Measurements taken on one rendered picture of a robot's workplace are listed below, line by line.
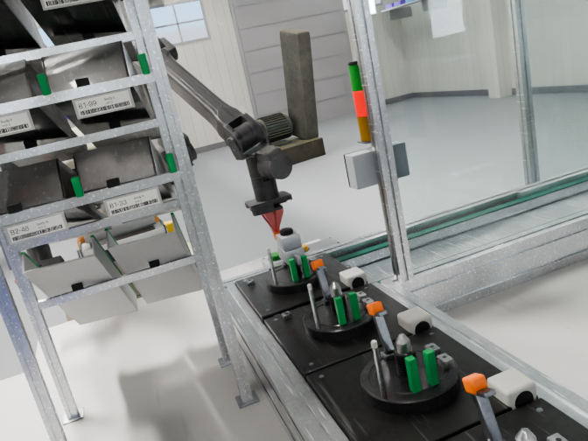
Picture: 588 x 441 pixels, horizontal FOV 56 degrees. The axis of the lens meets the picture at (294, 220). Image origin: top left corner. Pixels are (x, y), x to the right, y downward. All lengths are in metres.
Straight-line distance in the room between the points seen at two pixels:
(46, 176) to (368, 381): 0.60
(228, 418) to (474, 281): 0.60
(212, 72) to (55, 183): 11.10
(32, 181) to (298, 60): 7.33
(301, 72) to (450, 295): 7.12
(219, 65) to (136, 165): 11.12
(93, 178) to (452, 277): 0.76
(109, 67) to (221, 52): 11.15
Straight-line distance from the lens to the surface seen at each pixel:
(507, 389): 0.80
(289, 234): 1.22
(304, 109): 8.35
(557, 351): 1.12
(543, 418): 0.78
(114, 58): 0.99
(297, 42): 8.16
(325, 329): 0.99
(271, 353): 1.04
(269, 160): 1.20
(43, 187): 0.99
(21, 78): 0.99
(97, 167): 1.00
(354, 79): 1.12
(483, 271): 1.30
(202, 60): 12.01
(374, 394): 0.81
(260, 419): 1.05
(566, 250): 1.44
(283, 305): 1.17
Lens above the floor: 1.44
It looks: 16 degrees down
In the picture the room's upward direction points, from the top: 12 degrees counter-clockwise
